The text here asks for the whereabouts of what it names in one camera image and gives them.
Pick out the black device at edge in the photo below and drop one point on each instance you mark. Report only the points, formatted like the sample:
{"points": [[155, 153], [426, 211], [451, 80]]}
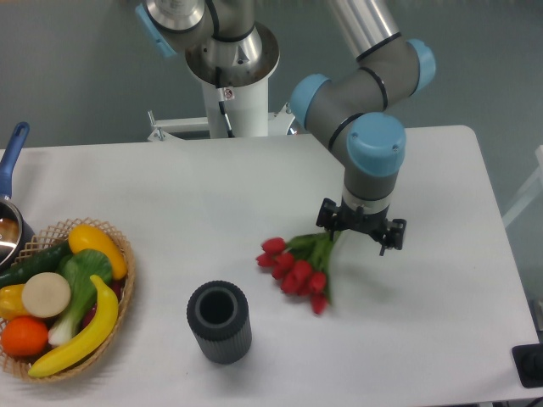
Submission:
{"points": [[528, 362]]}

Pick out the yellow banana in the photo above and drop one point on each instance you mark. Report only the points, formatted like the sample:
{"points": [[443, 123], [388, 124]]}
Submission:
{"points": [[87, 340]]}

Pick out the green cucumber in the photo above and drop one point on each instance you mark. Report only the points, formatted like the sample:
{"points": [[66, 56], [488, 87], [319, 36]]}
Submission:
{"points": [[34, 265]]}

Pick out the woven wicker basket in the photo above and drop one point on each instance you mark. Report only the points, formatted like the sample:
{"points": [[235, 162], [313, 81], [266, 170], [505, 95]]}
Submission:
{"points": [[52, 235]]}

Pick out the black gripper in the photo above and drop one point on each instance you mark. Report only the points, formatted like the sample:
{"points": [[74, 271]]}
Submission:
{"points": [[390, 233]]}

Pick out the orange fruit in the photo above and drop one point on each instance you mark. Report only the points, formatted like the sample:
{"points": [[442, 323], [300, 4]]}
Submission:
{"points": [[24, 336]]}

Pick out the green bok choy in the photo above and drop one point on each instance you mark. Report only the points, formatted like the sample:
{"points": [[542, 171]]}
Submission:
{"points": [[77, 269]]}

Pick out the dark grey ribbed vase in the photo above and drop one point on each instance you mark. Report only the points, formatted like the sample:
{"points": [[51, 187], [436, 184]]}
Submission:
{"points": [[218, 316]]}

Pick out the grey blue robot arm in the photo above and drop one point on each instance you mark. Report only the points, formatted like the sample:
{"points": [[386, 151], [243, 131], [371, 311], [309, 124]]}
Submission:
{"points": [[348, 117]]}

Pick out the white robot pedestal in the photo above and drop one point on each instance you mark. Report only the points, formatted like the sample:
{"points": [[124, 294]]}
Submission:
{"points": [[234, 81]]}

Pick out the beige round disc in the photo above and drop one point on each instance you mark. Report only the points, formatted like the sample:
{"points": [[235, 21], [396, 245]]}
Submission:
{"points": [[46, 295]]}

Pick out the red fruit in basket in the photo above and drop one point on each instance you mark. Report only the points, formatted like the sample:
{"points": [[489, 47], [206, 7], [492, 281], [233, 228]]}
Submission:
{"points": [[116, 287]]}

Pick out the red tulip bouquet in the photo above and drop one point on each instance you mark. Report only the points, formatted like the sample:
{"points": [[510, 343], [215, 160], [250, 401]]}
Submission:
{"points": [[301, 266]]}

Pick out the yellow bell pepper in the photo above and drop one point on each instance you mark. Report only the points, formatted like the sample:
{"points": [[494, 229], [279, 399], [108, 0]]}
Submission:
{"points": [[11, 304]]}

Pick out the blue handled saucepan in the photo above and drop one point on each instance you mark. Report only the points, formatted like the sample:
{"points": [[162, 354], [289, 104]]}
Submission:
{"points": [[15, 231]]}

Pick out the yellow squash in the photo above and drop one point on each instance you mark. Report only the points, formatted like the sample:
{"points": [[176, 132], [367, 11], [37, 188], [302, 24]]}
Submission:
{"points": [[85, 236]]}

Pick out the white frame at right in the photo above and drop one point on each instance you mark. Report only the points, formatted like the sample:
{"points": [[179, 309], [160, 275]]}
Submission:
{"points": [[526, 194]]}

